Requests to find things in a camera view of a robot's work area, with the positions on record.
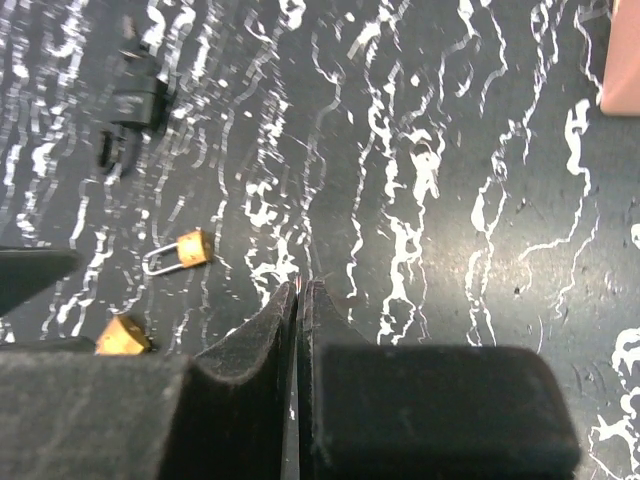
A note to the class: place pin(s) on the small brass long-shackle padlock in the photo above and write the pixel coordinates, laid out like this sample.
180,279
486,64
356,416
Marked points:
192,249

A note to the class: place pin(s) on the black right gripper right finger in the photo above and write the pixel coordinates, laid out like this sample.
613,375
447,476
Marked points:
370,411

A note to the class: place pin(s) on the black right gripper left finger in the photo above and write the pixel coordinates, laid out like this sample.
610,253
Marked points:
67,413

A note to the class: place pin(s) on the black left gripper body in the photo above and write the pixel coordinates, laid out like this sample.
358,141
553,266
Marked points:
27,271

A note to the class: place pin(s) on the black padlock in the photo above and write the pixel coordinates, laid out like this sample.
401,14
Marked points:
137,106

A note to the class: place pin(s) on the large brass padlock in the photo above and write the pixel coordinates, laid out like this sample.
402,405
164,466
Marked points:
122,336

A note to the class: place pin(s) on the orange plastic file organizer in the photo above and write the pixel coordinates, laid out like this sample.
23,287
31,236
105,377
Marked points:
620,89

